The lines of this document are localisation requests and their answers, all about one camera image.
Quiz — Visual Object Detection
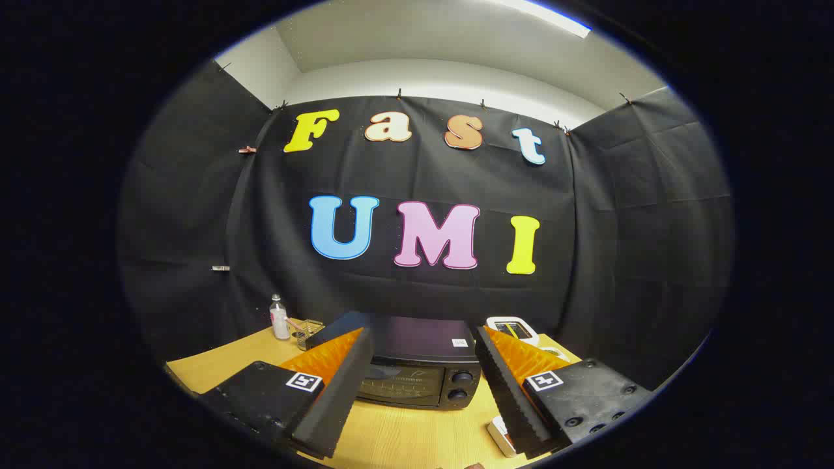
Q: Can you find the small clear bottle white label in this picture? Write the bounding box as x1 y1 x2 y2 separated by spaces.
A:
270 294 291 341

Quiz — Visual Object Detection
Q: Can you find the cream pop-up toaster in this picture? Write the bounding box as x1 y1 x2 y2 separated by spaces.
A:
486 317 540 346

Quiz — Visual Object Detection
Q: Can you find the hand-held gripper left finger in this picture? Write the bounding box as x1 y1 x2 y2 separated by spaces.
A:
195 328 376 460

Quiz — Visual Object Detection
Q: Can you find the black toaster oven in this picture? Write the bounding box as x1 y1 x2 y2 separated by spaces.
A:
305 311 483 411

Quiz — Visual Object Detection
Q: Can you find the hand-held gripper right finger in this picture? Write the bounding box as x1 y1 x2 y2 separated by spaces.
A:
474 326 654 461

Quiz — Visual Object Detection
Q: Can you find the white rectangular tray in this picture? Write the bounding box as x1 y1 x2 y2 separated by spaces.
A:
487 416 519 458

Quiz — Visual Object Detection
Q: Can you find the clear glass container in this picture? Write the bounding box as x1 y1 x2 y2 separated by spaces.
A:
287 318 324 351

